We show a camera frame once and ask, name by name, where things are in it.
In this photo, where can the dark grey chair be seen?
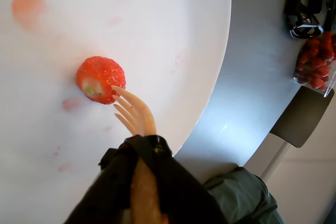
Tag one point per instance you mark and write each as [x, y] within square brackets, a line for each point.
[302, 116]

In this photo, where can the clear punnet of strawberries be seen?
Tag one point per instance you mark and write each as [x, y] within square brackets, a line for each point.
[316, 64]

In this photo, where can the red strawberry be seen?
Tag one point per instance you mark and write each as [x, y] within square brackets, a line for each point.
[102, 77]

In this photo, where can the black glossy stand base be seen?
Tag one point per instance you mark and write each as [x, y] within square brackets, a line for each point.
[302, 3]

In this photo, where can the white round plate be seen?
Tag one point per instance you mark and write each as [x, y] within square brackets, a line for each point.
[118, 24]

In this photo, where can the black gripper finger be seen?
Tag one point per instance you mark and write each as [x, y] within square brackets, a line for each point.
[183, 197]
[113, 182]

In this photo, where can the yellow plastic fork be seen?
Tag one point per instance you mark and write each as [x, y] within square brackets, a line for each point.
[141, 119]

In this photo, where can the black stand leg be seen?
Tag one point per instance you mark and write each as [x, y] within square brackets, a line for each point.
[331, 11]

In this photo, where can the man's right forearm green sleeve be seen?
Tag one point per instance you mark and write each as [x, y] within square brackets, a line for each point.
[244, 197]

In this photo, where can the black tape band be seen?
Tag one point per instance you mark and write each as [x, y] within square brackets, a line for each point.
[152, 145]

